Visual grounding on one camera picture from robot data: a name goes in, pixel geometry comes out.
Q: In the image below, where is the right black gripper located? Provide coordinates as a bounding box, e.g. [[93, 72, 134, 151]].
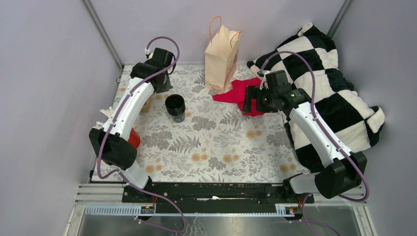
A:
[[241, 86, 278, 113]]

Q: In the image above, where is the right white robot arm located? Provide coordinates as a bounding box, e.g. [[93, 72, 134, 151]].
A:
[[243, 70, 367, 203]]

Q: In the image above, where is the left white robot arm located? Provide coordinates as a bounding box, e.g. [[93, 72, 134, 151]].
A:
[[89, 48, 176, 202]]

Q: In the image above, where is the black ribbed cup stack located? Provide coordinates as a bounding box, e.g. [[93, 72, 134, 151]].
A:
[[165, 94, 185, 122]]

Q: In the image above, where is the brown pulp cup carrier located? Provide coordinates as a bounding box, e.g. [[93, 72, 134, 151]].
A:
[[140, 97, 153, 113]]

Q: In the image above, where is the red cloth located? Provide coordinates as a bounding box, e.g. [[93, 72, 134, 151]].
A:
[[212, 77, 264, 117]]

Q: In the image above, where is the black white checkered blanket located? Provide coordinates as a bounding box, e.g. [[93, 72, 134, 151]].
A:
[[247, 23, 385, 152]]

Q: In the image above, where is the red ribbed cup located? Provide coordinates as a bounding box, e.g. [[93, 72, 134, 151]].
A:
[[128, 128, 141, 149]]

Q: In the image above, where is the beige paper bag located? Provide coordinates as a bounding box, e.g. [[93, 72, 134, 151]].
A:
[[205, 16, 242, 92]]

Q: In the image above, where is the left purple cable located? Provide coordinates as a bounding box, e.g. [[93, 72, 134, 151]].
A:
[[96, 36, 187, 234]]

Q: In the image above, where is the purple cable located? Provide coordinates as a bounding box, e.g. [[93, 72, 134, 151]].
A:
[[259, 51, 370, 203], [96, 36, 187, 234]]

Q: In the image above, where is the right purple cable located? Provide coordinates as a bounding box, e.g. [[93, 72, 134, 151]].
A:
[[259, 51, 370, 203]]

